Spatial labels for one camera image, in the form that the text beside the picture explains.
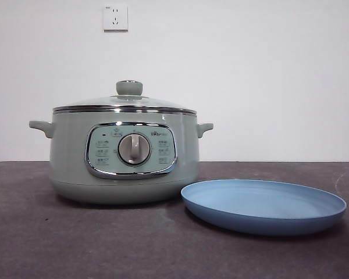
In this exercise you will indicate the pale green electric steamer pot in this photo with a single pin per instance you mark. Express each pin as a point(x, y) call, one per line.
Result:
point(69, 151)

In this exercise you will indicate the blue round plate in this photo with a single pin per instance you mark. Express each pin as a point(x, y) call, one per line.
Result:
point(250, 203)

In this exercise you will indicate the glass lid with green knob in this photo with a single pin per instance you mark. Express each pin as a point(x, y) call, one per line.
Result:
point(129, 87)

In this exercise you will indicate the white wall power socket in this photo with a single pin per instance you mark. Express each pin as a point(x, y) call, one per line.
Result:
point(115, 18)

